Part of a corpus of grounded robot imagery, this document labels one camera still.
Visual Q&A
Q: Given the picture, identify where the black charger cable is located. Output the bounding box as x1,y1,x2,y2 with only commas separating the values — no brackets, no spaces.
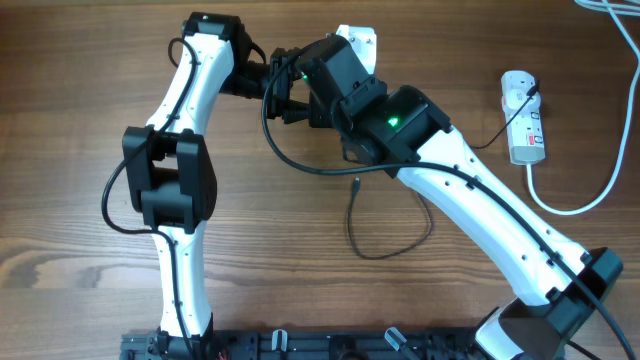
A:
347,79,541,261

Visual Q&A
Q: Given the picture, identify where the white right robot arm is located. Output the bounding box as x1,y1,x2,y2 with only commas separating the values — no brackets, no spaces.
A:
295,35,623,359

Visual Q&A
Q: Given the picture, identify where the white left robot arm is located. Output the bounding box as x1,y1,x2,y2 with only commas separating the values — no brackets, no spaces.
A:
116,12,295,359

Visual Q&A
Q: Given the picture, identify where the white charger plug adapter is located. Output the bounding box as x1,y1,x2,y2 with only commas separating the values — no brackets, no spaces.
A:
502,86,541,116

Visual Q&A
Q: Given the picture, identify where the white power strip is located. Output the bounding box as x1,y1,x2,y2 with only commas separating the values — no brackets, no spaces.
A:
501,70,545,165

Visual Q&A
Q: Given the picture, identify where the white power strip cable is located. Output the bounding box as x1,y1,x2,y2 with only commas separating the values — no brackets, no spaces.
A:
525,0,640,217

